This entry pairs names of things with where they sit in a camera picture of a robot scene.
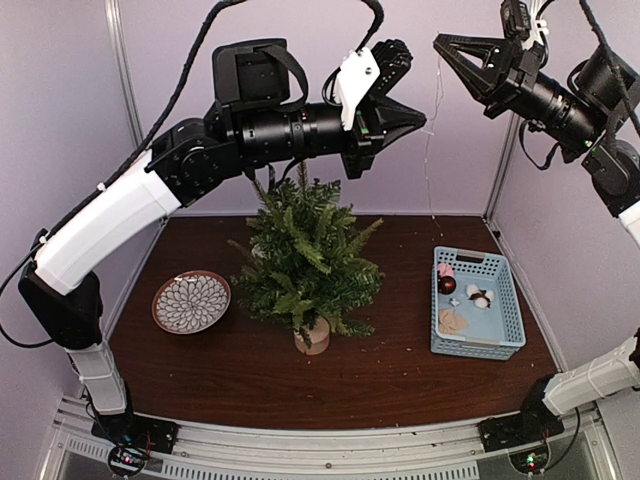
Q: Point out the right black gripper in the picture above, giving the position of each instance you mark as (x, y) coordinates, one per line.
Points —
(503, 73)

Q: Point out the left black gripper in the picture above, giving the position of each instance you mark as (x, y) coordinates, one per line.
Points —
(374, 121)

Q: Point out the small green christmas tree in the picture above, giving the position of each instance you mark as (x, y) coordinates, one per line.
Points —
(303, 263)

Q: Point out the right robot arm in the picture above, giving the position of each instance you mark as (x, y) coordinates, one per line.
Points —
(583, 120)

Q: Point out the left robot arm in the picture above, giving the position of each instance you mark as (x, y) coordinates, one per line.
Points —
(252, 123)

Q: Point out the pink ornament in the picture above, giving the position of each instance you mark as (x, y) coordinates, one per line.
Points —
(445, 270)

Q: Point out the red bauble ornament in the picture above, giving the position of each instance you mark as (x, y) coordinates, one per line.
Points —
(446, 285)

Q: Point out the light blue plastic basket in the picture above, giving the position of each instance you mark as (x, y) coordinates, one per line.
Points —
(475, 309)

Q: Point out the white cotton ornament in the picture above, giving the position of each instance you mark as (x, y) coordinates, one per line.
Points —
(481, 298)

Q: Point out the beige bow ornament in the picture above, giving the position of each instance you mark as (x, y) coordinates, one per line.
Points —
(451, 323)

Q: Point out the patterned ceramic plate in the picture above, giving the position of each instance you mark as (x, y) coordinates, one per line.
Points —
(191, 302)

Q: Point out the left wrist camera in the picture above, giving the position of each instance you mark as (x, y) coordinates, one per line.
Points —
(369, 72)

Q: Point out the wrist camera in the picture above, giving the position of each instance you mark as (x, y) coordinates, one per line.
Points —
(522, 21)
(369, 72)

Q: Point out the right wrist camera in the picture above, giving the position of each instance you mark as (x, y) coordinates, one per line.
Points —
(522, 21)

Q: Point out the right aluminium corner post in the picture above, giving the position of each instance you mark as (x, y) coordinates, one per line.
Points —
(511, 135)

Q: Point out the aluminium corner post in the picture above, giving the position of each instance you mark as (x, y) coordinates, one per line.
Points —
(117, 38)
(511, 135)

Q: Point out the left aluminium corner post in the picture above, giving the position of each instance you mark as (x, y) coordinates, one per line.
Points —
(117, 38)

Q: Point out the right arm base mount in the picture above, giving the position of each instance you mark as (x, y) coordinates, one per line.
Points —
(520, 427)

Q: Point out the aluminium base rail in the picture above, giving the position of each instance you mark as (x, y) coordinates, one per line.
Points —
(451, 450)

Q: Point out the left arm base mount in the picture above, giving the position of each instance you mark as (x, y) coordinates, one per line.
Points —
(134, 431)

